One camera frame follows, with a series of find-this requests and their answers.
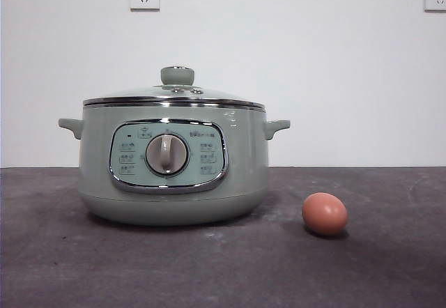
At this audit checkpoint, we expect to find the pale green electric cooking pot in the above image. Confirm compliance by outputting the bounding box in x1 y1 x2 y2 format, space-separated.
58 104 291 226

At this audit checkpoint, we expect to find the glass lid with green knob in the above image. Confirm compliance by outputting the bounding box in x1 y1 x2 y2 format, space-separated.
82 66 266 108

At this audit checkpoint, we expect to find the brown egg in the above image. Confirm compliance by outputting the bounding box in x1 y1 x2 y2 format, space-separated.
301 192 348 236

